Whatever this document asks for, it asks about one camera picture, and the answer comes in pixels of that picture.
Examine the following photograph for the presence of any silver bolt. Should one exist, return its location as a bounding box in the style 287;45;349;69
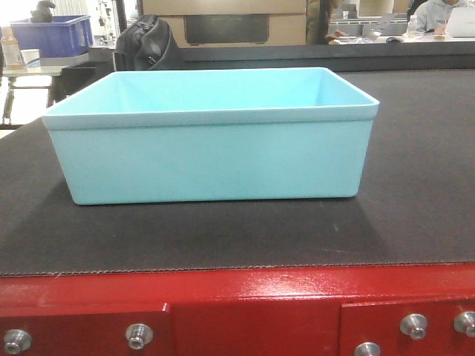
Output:
125;323;154;351
453;311;475;337
3;329;33;355
399;314;428;340
353;341;381;356

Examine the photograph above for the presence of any white cup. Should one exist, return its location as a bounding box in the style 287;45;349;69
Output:
21;49;40;67

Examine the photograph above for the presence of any light blue plastic bin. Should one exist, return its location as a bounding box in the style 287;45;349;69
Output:
42;67;379;205

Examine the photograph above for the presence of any red conveyor frame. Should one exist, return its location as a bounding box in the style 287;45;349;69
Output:
1;263;474;355

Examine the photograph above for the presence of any seated person grey hoodie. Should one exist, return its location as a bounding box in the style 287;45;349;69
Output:
414;0;471;32

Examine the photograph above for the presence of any black conveyor belt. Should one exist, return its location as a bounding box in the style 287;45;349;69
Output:
1;70;474;276

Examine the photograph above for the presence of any blue crate on table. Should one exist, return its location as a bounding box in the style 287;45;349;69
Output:
10;15;94;58

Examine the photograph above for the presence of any cardboard box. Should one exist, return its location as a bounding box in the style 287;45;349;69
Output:
142;0;307;48

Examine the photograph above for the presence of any white laptop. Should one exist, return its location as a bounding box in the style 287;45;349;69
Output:
445;7;474;38

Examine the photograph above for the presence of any black backpack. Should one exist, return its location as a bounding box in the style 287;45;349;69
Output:
113;14;185;71

